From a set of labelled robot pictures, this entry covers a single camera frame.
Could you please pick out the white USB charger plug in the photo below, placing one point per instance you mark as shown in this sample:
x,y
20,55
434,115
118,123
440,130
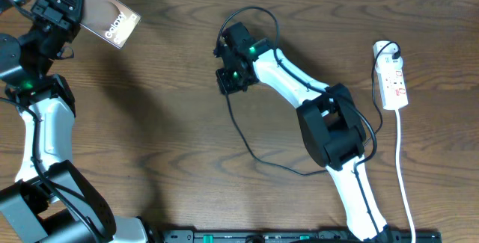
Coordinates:
x,y
388,57

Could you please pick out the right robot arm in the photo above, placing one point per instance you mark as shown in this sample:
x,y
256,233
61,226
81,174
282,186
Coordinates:
x,y
333,131

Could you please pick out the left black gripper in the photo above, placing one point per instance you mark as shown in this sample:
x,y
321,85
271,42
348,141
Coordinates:
x,y
48,4

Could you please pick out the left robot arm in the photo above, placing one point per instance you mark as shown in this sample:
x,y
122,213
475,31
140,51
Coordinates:
x,y
50,200

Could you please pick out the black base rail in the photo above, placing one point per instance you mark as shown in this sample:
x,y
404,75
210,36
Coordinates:
x,y
334,236

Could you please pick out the white power strip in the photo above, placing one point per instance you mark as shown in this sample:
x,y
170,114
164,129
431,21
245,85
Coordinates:
x,y
391,84

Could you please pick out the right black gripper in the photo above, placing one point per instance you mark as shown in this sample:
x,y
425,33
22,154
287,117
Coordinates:
x,y
225,87

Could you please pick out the Samsung Galaxy smartphone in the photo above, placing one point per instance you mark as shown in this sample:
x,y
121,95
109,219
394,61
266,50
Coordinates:
x,y
110,19

